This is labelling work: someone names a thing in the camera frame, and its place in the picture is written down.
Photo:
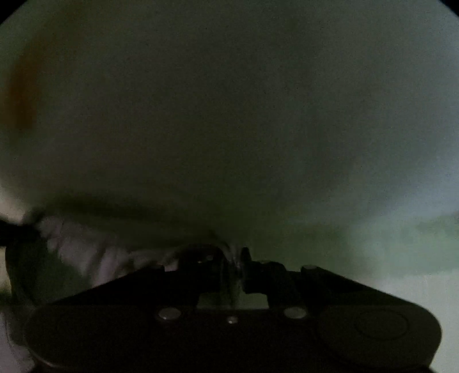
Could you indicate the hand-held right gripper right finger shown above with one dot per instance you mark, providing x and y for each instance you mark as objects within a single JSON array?
[{"x": 251, "y": 274}]

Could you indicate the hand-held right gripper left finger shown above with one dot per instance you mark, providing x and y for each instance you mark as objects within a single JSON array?
[{"x": 206, "y": 265}]

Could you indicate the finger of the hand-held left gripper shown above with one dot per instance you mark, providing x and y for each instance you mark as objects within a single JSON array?
[{"x": 18, "y": 233}]

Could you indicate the lavender towel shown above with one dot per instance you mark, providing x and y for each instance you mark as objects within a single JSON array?
[{"x": 215, "y": 125}]

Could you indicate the grid pattern bed sheet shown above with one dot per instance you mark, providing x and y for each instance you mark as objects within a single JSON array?
[{"x": 387, "y": 251}]

